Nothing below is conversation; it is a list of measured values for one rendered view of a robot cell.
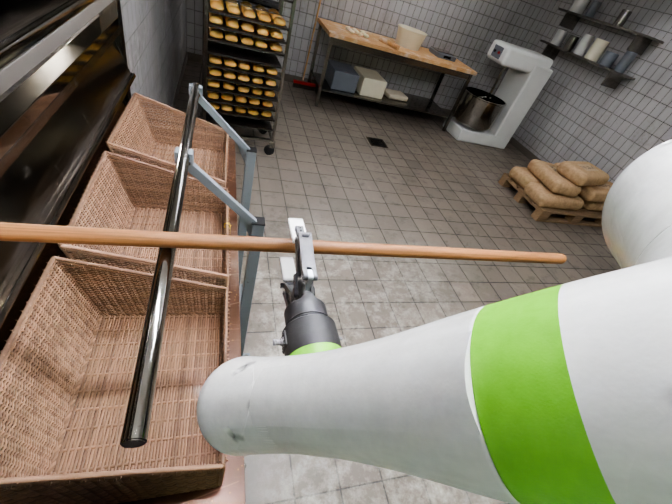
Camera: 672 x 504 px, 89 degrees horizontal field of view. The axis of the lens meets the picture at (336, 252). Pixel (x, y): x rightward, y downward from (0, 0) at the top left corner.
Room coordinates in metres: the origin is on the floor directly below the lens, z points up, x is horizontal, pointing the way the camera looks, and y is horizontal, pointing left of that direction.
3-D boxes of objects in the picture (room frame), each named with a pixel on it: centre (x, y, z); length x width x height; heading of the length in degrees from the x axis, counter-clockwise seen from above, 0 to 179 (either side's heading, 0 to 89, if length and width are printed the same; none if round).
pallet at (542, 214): (4.35, -2.38, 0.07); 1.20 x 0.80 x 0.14; 116
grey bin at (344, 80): (5.24, 0.79, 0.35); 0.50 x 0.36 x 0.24; 26
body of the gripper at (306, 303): (0.40, 0.02, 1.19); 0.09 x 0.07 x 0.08; 27
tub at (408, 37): (5.69, 0.06, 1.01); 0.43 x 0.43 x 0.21
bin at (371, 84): (5.43, 0.41, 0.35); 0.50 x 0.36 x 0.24; 28
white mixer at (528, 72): (5.90, -1.44, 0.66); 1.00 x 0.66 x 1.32; 116
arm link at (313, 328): (0.33, -0.01, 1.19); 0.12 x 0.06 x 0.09; 117
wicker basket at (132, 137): (1.47, 0.93, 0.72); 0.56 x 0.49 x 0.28; 25
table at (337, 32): (5.55, 0.16, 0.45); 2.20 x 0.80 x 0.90; 116
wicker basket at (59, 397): (0.40, 0.40, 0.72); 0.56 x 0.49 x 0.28; 26
